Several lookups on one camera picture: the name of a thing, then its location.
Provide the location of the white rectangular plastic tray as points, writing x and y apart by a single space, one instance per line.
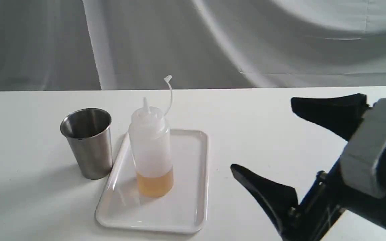
183 210

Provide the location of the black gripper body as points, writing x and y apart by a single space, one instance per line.
323 204

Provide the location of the stainless steel cup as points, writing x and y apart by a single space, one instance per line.
87 132

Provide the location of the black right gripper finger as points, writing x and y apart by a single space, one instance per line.
341 115

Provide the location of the plastic squeeze bottle with oil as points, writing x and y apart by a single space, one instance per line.
149 134

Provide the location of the grey backdrop cloth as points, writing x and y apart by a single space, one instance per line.
133 44

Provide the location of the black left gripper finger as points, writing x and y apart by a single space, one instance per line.
274 198

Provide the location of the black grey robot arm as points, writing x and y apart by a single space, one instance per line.
374 217

